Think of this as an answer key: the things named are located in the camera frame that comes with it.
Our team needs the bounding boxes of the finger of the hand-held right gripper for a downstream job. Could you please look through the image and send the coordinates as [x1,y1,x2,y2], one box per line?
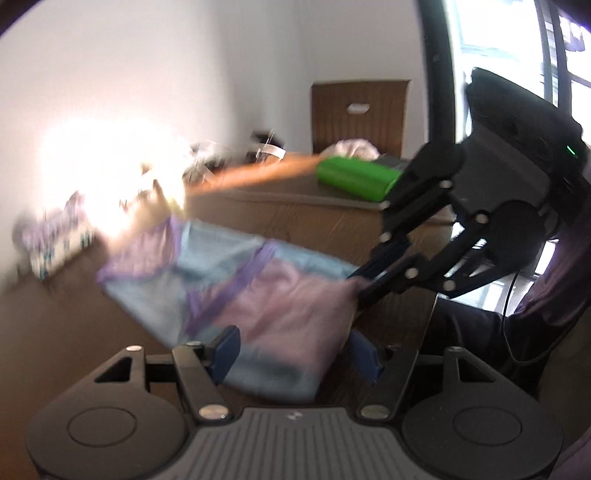
[355,210,498,313]
[348,140,465,278]

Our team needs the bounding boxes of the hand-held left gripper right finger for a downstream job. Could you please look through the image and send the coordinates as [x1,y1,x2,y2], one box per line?
[347,330,497,422]

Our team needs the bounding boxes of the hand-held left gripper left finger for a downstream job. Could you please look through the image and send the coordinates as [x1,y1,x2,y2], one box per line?
[95,325,243,422]

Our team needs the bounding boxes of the blue pink purple mesh shirt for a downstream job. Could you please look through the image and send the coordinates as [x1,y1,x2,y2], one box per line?
[96,216,366,403]

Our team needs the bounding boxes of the green plastic case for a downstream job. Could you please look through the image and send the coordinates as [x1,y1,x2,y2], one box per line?
[315,156,403,204]

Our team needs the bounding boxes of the person's dark pants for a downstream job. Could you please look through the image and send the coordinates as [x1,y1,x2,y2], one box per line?
[414,295,557,398]

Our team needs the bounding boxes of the white crumpled cloth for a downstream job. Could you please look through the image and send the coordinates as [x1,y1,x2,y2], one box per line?
[321,138,380,160]

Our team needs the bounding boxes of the wooden chair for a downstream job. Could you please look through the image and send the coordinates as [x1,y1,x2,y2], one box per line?
[310,79,412,158]

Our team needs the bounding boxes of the person's purple shirt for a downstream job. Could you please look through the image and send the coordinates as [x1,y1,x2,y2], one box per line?
[508,228,591,480]

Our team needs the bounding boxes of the black framed window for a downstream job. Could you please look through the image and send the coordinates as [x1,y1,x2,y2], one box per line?
[414,0,591,153]

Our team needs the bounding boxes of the white teal floral folded cloth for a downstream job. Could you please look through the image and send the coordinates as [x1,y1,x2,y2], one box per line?
[28,231,96,281]

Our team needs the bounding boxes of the pink ruffled folded cloth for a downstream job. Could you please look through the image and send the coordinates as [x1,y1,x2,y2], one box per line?
[21,191,88,245]

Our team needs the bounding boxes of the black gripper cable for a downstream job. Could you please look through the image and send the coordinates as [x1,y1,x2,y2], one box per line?
[502,271,570,366]

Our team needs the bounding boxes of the long white cable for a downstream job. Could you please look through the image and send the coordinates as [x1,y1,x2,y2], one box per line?
[252,130,286,163]

